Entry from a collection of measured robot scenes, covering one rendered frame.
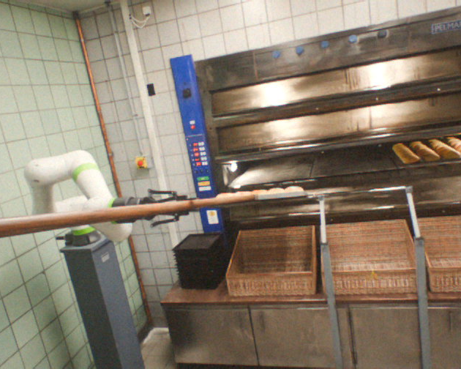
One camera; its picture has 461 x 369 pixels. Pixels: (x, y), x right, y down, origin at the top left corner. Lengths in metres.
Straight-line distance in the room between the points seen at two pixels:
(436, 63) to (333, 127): 0.69
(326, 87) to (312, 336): 1.56
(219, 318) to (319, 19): 2.00
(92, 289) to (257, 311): 1.00
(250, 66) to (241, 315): 1.63
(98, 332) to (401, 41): 2.44
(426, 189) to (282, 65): 1.24
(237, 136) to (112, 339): 1.50
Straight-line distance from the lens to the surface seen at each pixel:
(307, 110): 2.62
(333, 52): 2.63
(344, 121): 2.62
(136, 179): 3.07
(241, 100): 2.68
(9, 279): 2.39
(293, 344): 2.61
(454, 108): 2.71
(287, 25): 2.65
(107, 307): 2.24
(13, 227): 0.65
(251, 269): 2.85
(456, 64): 2.70
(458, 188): 2.81
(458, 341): 2.60
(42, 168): 1.75
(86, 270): 2.18
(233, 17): 2.72
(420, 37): 2.68
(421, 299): 2.36
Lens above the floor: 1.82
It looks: 13 degrees down
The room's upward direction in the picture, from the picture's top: 10 degrees counter-clockwise
